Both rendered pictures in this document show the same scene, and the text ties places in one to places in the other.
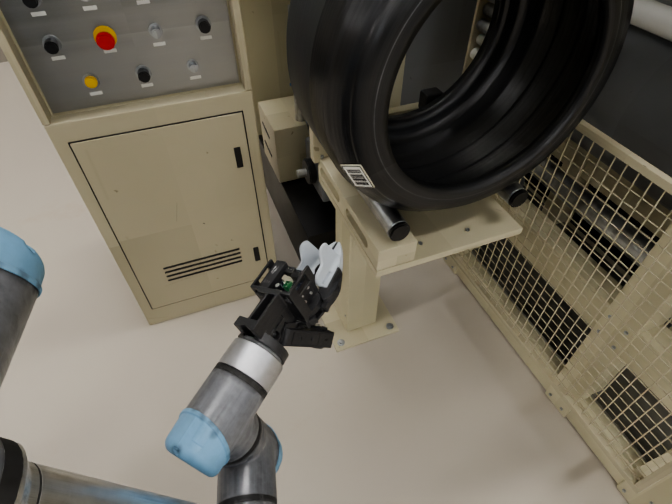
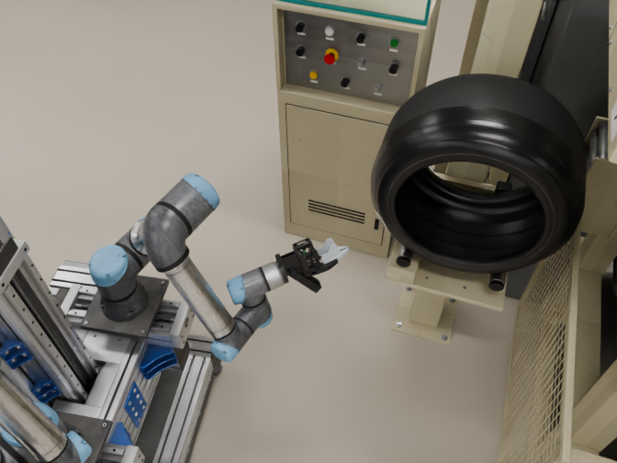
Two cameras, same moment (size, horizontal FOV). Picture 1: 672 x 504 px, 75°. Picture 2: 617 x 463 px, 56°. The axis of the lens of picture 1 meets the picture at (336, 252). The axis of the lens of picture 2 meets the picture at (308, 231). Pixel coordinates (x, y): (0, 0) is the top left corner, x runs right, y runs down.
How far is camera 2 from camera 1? 1.08 m
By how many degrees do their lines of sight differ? 27
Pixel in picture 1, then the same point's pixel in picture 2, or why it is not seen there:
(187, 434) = (234, 282)
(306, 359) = (366, 320)
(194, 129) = (362, 125)
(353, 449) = (352, 394)
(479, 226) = (475, 290)
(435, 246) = (433, 284)
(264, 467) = (255, 317)
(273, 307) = (292, 257)
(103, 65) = (324, 68)
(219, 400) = (251, 278)
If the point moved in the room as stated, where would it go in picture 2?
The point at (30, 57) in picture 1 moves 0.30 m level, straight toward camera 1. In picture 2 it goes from (287, 51) to (277, 100)
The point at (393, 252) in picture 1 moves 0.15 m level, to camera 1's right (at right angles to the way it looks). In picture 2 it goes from (398, 271) to (439, 297)
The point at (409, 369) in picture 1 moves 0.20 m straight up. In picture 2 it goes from (432, 376) to (441, 354)
